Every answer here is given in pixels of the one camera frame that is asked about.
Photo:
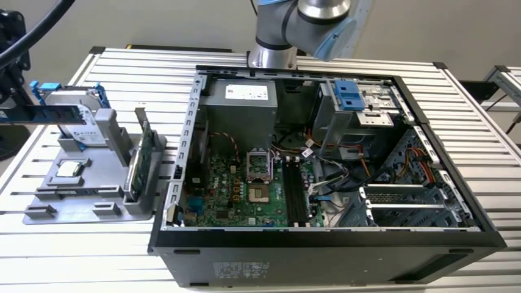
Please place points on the metal locking lever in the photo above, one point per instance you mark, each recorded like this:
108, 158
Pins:
272, 166

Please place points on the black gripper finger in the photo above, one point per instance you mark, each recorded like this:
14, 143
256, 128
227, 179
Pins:
14, 91

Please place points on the grey power supply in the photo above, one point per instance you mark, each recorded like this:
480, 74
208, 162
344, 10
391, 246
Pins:
240, 122

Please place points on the blue RAM stick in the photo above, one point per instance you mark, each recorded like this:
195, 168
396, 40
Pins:
56, 113

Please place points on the aluminium slat side table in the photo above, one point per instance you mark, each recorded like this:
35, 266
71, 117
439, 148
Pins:
504, 74

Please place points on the green motherboard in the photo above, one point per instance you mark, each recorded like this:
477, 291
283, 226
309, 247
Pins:
220, 195

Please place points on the black table connector block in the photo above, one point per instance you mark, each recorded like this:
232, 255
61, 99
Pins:
480, 90

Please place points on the CPU socket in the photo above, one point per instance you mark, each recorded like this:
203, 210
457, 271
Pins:
259, 193

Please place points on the silver CPU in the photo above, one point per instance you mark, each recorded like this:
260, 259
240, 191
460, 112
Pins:
68, 169

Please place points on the hard disk in blue carrier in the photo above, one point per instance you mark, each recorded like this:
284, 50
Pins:
67, 97

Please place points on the black round object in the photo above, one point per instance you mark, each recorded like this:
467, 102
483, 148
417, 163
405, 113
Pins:
12, 140

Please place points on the graphics card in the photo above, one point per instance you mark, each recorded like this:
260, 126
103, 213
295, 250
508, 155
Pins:
140, 171

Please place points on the black PC case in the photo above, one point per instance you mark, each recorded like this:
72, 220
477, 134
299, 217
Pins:
325, 262

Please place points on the blue plastic drive latch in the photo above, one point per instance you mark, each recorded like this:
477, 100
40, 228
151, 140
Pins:
348, 94

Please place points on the grey parts rack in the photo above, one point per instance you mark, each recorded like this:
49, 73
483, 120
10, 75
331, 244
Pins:
104, 177

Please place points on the black RAM slot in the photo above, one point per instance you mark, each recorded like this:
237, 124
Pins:
299, 192
289, 192
293, 192
304, 192

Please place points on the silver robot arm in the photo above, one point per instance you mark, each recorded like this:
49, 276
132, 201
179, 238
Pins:
276, 27

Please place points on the silver disk bay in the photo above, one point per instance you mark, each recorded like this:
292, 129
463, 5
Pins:
407, 206

